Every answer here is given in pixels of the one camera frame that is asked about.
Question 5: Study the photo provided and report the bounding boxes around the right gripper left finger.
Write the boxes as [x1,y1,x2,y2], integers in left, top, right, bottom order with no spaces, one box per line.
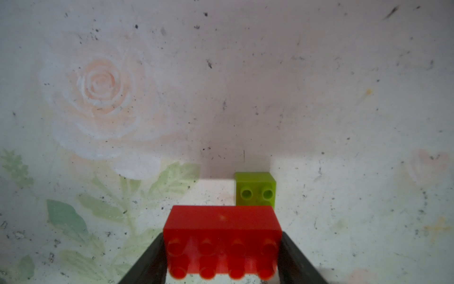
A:
[118,233,167,284]

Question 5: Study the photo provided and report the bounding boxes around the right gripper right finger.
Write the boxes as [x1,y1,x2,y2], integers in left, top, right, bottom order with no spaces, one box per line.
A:
[277,232,328,284]

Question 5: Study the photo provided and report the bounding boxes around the red long lego brick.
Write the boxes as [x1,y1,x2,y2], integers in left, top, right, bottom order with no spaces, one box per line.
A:
[163,205,283,280]

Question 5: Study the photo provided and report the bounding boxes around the lime green lego brick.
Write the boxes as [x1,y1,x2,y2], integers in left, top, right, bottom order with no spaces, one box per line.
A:
[234,172,277,208]

